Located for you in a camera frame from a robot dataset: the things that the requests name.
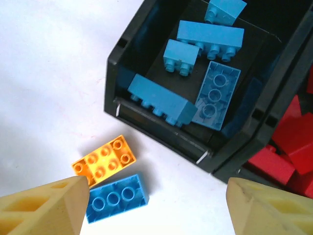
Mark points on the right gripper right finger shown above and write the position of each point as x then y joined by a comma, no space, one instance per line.
274,213

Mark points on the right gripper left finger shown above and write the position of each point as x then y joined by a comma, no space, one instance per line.
44,213

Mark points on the red lego brick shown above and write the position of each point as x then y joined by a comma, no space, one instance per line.
294,135
303,184
270,165
304,159

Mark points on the blue two-by-four lego brick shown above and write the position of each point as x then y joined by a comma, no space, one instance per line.
117,199
159,98
215,98
210,34

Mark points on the small blue lego brick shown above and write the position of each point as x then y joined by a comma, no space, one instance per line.
181,54
225,11

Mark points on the black plastic bin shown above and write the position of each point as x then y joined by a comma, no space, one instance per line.
236,169
137,29

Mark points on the yellow two-by-four lego brick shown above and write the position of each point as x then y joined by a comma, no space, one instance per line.
105,159

